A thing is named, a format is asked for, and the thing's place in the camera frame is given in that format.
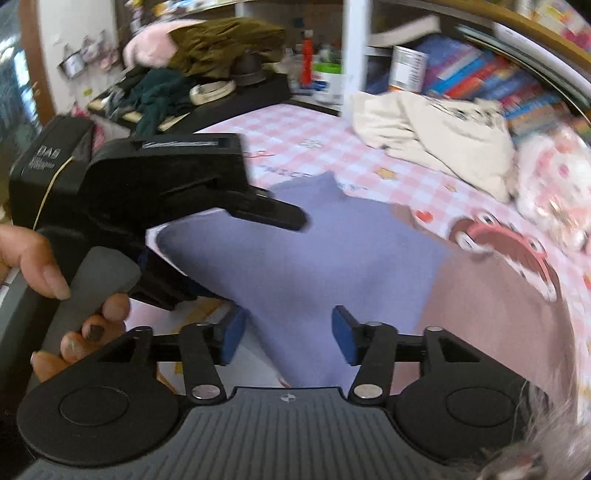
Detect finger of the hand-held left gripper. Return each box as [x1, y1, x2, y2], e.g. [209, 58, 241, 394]
[225, 186, 309, 232]
[128, 249, 222, 312]

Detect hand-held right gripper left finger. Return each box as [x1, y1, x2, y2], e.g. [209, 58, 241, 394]
[99, 307, 249, 407]

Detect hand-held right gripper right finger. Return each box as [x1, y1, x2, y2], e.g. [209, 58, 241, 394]
[331, 305, 481, 407]

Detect purple and pink sweater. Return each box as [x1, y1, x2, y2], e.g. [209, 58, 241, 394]
[147, 172, 580, 428]

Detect person's left hand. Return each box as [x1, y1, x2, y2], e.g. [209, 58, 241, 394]
[0, 225, 131, 384]

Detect pink checked cartoon desk mat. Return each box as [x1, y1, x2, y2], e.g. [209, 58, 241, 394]
[124, 102, 591, 416]

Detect dark green cloth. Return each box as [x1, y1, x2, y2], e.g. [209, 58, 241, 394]
[120, 67, 199, 134]

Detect black low cabinet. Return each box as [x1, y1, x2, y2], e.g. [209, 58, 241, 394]
[88, 73, 293, 137]

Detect hanging metal tins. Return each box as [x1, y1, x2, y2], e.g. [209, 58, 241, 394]
[58, 30, 121, 79]

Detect pink fluffy cloth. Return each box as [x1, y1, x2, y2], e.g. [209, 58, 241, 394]
[122, 19, 204, 70]

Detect white green container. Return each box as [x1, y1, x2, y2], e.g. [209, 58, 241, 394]
[311, 62, 346, 106]

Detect black hat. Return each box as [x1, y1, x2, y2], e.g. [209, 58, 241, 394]
[228, 51, 269, 88]

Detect red bottle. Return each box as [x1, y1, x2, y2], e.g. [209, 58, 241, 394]
[300, 29, 315, 86]

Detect olive green cloth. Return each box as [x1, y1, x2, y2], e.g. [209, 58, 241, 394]
[168, 17, 287, 78]

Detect white wooden bookshelf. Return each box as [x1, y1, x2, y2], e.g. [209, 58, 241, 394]
[231, 0, 591, 134]

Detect cream tote bag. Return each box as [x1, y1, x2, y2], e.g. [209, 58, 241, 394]
[348, 90, 515, 204]

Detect white printed box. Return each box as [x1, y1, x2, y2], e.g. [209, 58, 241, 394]
[389, 45, 429, 93]

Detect white paperback book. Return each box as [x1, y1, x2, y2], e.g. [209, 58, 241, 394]
[369, 16, 441, 47]

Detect pale fluffy fur trim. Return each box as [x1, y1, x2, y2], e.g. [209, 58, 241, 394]
[475, 378, 591, 480]

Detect row of colourful books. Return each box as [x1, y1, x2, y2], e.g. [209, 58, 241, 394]
[416, 34, 578, 139]

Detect white pink plush bunny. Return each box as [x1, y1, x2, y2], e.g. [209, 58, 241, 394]
[512, 124, 591, 254]

